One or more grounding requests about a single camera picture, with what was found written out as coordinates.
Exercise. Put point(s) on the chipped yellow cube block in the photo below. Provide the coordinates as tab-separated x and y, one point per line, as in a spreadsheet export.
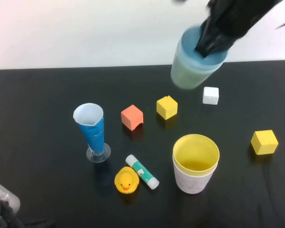
166	108

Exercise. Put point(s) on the clear flute glass blue paper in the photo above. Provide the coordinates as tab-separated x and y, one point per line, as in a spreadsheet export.
92	135

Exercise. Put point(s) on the pink plastic cup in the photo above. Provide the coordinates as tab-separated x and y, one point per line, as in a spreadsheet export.
192	185

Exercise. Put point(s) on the light blue plastic cup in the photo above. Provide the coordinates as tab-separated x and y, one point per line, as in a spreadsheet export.
192	54

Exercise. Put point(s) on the light green plastic cup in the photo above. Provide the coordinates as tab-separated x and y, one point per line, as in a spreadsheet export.
187	76

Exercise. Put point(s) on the white green glue stick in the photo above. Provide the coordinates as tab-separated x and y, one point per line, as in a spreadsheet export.
142	172

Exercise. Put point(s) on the yellow plastic cup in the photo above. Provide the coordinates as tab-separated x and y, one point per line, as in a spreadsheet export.
194	166

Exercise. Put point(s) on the yellow rubber duck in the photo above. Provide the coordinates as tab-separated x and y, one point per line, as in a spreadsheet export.
126	181

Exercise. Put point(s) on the white cube block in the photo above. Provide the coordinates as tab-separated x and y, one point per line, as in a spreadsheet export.
210	96

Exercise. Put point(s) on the orange cube block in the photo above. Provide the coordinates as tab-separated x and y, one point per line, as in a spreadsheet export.
131	117

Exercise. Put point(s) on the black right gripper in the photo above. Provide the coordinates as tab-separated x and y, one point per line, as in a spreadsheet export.
237	16

